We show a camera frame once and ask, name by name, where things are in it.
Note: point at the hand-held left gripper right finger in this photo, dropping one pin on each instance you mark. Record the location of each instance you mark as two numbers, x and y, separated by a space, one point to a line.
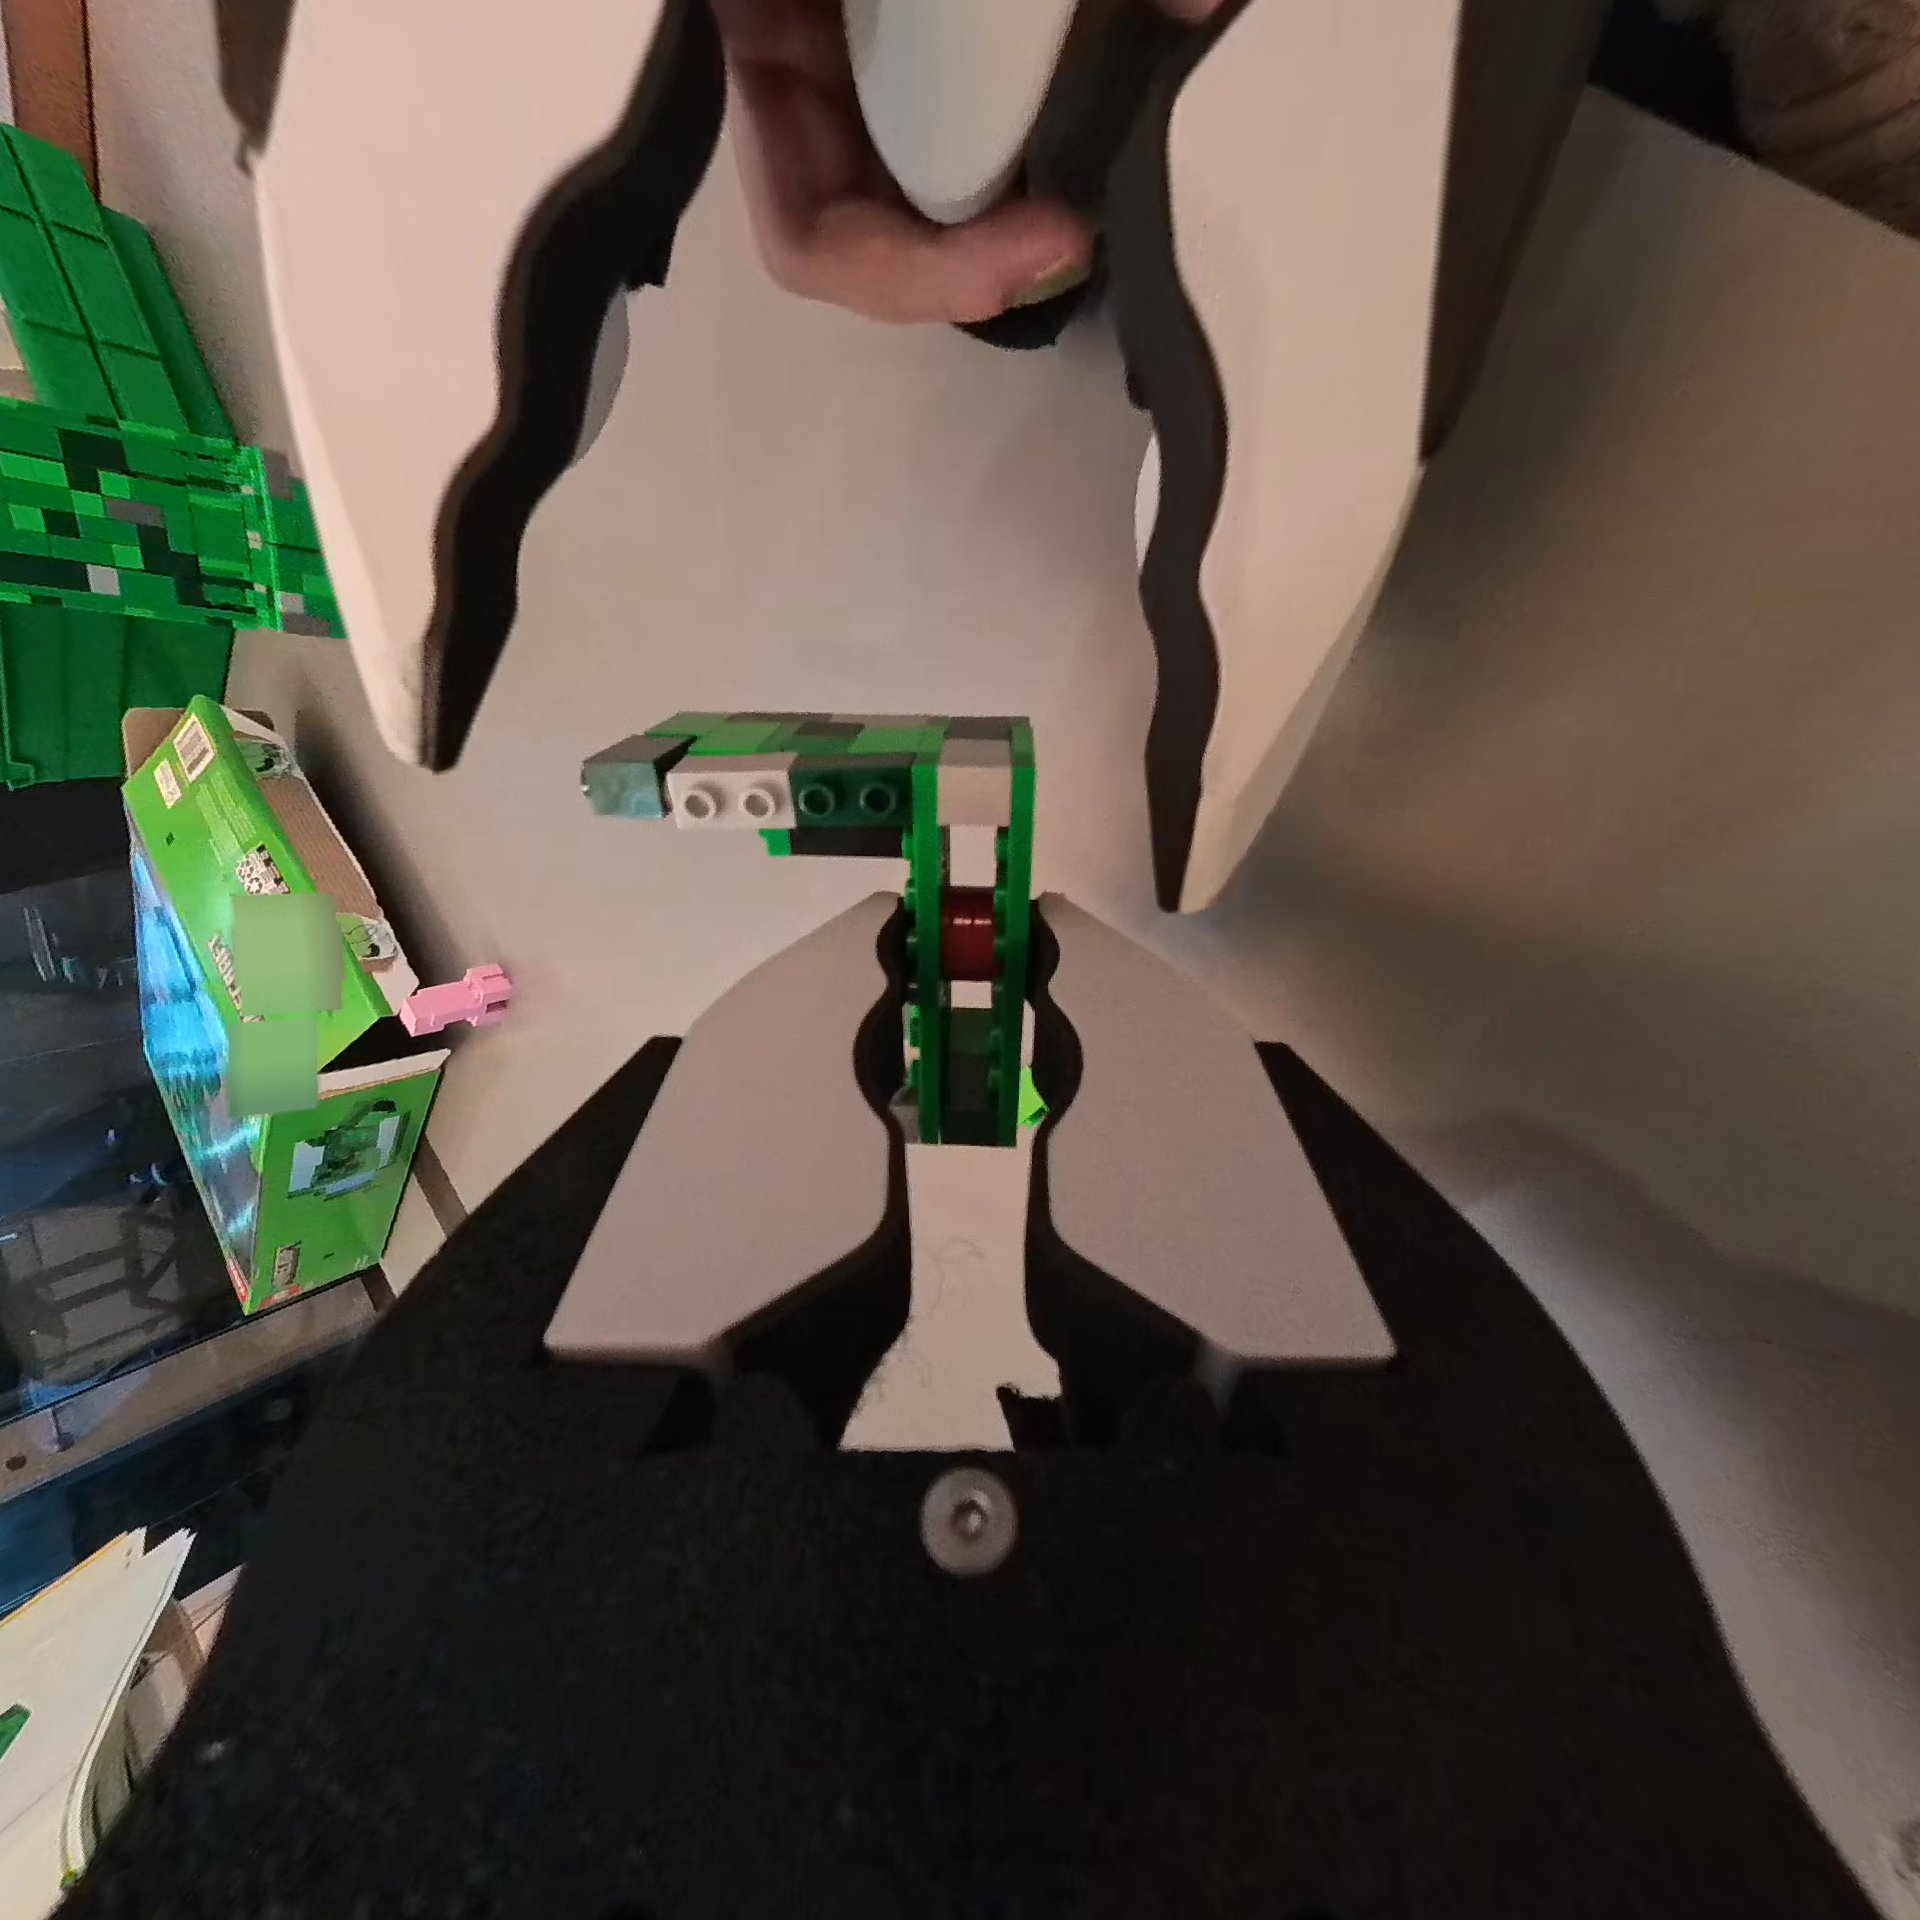
1202 1184

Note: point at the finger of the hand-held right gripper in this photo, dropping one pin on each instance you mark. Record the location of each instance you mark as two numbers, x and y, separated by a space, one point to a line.
390 300
1306 376

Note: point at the person's right hand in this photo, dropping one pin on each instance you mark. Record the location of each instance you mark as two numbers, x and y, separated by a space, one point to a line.
841 241

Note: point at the person's right forearm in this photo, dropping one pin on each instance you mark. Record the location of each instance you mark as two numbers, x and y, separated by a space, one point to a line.
1846 150

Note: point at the pink lego pig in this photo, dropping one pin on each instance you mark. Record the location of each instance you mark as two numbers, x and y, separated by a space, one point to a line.
451 1002

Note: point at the lego instruction booklet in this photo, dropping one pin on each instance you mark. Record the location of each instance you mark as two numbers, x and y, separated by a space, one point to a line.
76 1694

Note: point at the green lego set box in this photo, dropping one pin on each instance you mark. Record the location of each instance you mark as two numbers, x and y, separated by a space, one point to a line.
196 780

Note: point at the large green creeper lego model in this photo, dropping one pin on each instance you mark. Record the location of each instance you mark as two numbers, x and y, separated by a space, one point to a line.
135 495

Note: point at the green and grey lego build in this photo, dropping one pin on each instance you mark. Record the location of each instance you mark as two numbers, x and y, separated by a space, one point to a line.
841 744

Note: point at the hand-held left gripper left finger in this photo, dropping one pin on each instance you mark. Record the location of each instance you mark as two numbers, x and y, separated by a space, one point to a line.
734 1184

